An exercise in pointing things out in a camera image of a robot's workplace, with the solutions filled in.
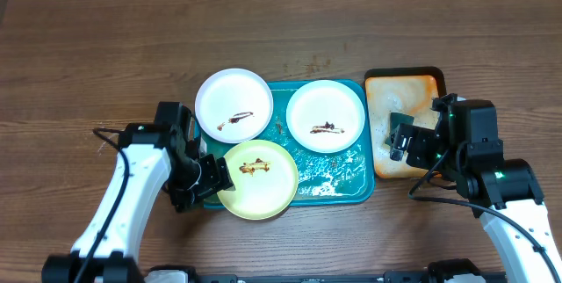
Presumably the dark green sponge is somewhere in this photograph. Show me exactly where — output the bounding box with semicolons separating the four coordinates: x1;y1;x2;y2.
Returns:
385;112;414;146

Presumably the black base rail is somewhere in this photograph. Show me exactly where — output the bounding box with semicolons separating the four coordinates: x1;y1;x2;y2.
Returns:
144;265;508;283

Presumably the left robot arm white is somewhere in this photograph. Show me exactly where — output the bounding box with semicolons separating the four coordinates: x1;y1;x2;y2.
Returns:
41;102;234;283

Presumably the yellow plate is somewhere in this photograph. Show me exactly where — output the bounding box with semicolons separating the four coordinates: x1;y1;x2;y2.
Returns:
218;140;299;221

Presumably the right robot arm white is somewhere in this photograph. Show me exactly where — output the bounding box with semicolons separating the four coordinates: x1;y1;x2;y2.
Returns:
390;93;561;282

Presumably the teal plastic tray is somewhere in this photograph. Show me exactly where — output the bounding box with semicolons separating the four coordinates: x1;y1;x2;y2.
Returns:
198;80;375;207

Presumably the black tray with soapy water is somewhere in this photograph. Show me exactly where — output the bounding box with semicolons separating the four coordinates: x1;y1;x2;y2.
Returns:
364;67;447;178

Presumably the white plate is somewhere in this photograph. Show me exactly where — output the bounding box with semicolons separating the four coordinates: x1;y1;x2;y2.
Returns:
195;68;273;144
286;80;365;154

